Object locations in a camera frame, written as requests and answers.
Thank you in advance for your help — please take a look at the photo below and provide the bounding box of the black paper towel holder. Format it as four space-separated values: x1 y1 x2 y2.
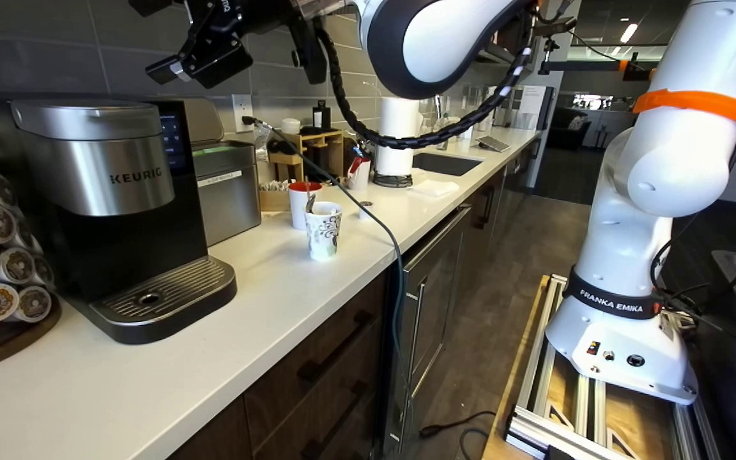
373 173 415 189

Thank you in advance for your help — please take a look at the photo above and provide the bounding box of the white cup with utensils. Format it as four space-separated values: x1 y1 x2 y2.
347 158 370 198

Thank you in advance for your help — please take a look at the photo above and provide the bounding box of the white paper towel roll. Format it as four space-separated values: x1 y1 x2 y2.
377 98 419 177

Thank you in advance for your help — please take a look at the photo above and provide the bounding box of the black power cable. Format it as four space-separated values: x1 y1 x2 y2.
244 115 498 460

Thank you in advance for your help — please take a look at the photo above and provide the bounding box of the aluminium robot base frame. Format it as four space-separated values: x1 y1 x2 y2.
501 273 722 460

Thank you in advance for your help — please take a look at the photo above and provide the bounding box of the black kitchen sink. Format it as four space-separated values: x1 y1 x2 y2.
415 153 480 177

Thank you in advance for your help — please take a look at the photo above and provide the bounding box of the white cup red rim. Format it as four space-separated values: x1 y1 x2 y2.
289 182 322 230

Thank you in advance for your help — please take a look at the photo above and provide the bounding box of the patterned paper cup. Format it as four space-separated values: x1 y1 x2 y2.
308 201 343 261

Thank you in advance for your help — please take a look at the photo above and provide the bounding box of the white wall outlet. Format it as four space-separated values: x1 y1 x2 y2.
230 95 254 131

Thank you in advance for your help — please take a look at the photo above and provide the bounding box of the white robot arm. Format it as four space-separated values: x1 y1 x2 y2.
129 0 736 405

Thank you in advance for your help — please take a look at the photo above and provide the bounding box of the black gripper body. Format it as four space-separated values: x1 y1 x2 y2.
145 0 254 90

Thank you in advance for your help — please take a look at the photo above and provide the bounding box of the wooden condiment organizer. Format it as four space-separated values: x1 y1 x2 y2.
267 131 347 182

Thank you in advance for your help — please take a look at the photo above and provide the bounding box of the black silver Keurig coffeemaker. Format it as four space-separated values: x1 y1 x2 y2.
0 95 237 345

